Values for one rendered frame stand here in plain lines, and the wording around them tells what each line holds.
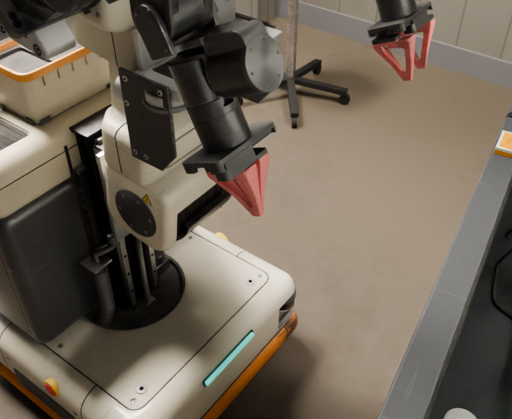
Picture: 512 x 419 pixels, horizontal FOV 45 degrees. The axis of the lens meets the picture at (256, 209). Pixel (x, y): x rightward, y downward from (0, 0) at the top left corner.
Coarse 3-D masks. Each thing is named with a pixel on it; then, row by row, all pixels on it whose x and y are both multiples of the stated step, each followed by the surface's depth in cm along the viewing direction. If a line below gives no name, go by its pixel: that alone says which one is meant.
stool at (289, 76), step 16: (288, 0) 254; (288, 16) 259; (288, 32) 263; (288, 48) 268; (288, 64) 273; (320, 64) 297; (288, 80) 277; (304, 80) 278; (240, 96) 274; (288, 96) 269
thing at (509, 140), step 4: (504, 136) 91; (508, 136) 91; (504, 140) 90; (508, 140) 90; (500, 144) 89; (504, 144) 89; (508, 144) 89; (508, 148) 89; (496, 152) 89; (500, 152) 89; (504, 152) 89; (508, 156) 89
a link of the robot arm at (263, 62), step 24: (144, 24) 62; (216, 24) 66; (240, 24) 60; (168, 48) 62; (216, 48) 61; (240, 48) 59; (264, 48) 60; (216, 72) 61; (240, 72) 59; (264, 72) 60
